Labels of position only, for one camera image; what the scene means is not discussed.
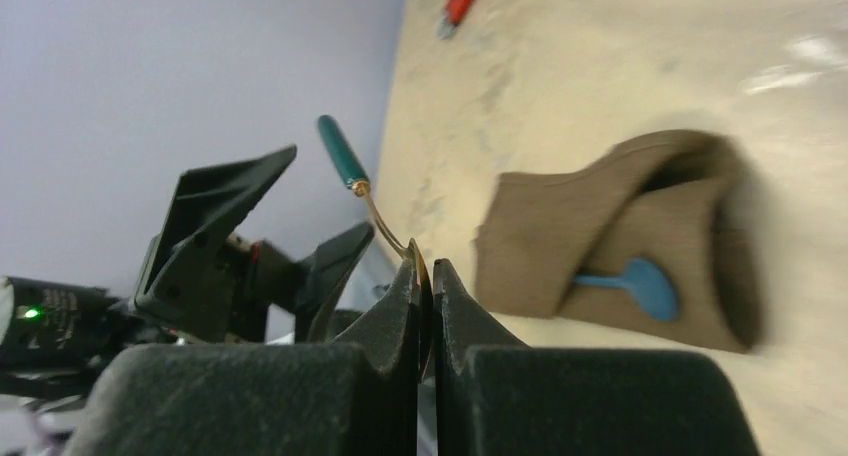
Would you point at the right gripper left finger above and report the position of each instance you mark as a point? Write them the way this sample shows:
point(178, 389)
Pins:
point(354, 395)

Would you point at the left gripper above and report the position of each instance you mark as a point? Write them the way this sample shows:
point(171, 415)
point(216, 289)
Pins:
point(205, 289)

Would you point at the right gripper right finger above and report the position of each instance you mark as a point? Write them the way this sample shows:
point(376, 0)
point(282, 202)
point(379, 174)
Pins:
point(497, 395)

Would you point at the brown cloth napkin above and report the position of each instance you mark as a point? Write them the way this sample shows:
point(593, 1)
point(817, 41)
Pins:
point(659, 196)

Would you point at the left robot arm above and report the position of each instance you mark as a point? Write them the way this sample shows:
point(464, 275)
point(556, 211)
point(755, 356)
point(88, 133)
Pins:
point(57, 338)

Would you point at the blue spoon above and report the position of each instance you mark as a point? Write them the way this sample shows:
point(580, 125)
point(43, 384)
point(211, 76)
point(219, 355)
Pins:
point(646, 283)

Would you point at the red handled adjustable wrench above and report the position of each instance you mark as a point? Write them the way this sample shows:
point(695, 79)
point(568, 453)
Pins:
point(453, 14)

